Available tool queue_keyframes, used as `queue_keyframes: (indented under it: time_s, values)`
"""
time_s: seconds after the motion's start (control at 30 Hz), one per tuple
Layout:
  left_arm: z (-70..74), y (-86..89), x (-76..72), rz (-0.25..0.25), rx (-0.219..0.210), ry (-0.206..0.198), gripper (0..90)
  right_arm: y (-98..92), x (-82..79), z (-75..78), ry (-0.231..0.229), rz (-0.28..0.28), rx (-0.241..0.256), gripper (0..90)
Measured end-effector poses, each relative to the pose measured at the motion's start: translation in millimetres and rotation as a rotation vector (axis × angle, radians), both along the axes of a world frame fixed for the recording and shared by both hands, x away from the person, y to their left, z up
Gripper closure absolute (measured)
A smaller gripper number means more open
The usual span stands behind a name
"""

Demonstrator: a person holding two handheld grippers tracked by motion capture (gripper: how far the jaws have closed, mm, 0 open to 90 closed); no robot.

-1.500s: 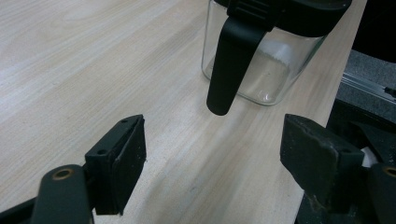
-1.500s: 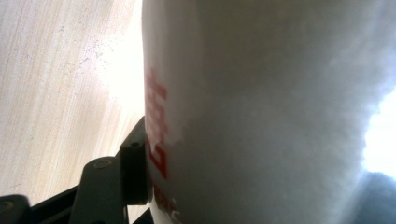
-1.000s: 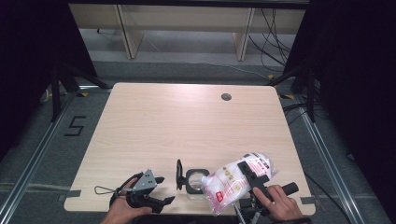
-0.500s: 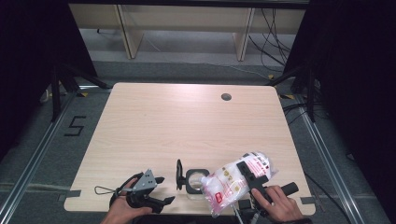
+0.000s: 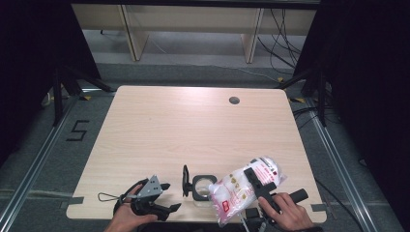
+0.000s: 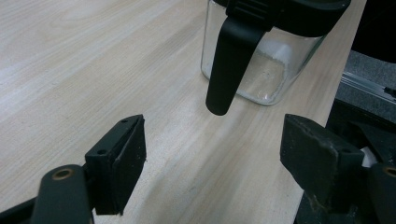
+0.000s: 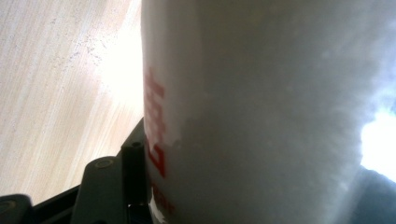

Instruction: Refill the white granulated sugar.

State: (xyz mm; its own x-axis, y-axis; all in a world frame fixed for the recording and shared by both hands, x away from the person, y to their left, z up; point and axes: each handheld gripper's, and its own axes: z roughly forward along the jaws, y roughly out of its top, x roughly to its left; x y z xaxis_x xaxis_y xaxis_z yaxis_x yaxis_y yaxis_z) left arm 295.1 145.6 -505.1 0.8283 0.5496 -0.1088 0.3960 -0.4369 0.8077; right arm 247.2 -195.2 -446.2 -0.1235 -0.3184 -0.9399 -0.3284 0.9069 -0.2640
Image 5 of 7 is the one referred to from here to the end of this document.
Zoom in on person's left hand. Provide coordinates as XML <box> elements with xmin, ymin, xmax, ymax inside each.
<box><xmin>103</xmin><ymin>185</ymin><xmax>160</xmax><ymax>232</ymax></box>

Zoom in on person's right hand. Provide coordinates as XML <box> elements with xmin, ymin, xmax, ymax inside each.
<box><xmin>257</xmin><ymin>191</ymin><xmax>315</xmax><ymax>232</ymax></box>

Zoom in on black cable bundle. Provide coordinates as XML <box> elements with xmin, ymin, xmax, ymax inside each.
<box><xmin>256</xmin><ymin>8</ymin><xmax>308</xmax><ymax>75</ymax></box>

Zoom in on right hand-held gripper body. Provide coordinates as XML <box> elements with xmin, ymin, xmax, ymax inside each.
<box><xmin>245</xmin><ymin>188</ymin><xmax>309</xmax><ymax>232</ymax></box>

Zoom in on black cables beside table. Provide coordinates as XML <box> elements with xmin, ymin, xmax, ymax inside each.
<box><xmin>291</xmin><ymin>105</ymin><xmax>340</xmax><ymax>131</ymax></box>

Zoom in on pale floor cable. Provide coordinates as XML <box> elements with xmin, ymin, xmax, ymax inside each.
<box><xmin>0</xmin><ymin>188</ymin><xmax>73</xmax><ymax>199</ymax></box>

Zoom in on black metal stand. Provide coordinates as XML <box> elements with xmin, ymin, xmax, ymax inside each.
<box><xmin>275</xmin><ymin>69</ymin><xmax>334</xmax><ymax>128</ymax></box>
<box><xmin>52</xmin><ymin>66</ymin><xmax>116</xmax><ymax>128</ymax></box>

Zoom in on beige wooden desk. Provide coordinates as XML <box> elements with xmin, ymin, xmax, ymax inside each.
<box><xmin>70</xmin><ymin>3</ymin><xmax>319</xmax><ymax>64</ymax></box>

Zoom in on black curtain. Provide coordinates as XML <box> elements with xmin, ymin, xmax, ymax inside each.
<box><xmin>0</xmin><ymin>0</ymin><xmax>102</xmax><ymax>168</ymax></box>
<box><xmin>293</xmin><ymin>0</ymin><xmax>410</xmax><ymax>223</ymax></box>

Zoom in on red and white sugar bag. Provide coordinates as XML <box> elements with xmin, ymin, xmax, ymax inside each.
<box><xmin>208</xmin><ymin>156</ymin><xmax>288</xmax><ymax>227</ymax></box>

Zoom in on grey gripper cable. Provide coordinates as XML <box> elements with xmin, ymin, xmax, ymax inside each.
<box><xmin>239</xmin><ymin>213</ymin><xmax>251</xmax><ymax>232</ymax></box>

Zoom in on aluminium floor rail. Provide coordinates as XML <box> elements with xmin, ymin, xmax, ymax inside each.
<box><xmin>305</xmin><ymin>98</ymin><xmax>375</xmax><ymax>232</ymax></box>
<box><xmin>0</xmin><ymin>96</ymin><xmax>80</xmax><ymax>232</ymax></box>

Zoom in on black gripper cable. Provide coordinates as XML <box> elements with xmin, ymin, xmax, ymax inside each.
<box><xmin>112</xmin><ymin>179</ymin><xmax>150</xmax><ymax>215</ymax></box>

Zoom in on black floor cable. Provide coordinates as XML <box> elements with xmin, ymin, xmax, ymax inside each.
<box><xmin>314</xmin><ymin>178</ymin><xmax>366</xmax><ymax>232</ymax></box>

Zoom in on thin grey cord loop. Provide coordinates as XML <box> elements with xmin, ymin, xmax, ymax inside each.
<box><xmin>97</xmin><ymin>191</ymin><xmax>126</xmax><ymax>203</ymax></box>

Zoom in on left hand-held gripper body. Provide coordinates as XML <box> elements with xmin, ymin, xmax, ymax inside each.
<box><xmin>130</xmin><ymin>174</ymin><xmax>164</xmax><ymax>222</ymax></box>

